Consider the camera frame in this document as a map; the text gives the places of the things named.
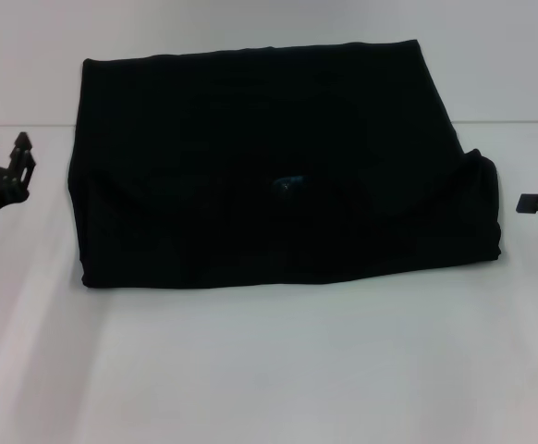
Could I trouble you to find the black T-shirt with FREE print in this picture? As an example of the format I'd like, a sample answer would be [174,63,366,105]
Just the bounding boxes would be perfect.
[67,40,504,291]

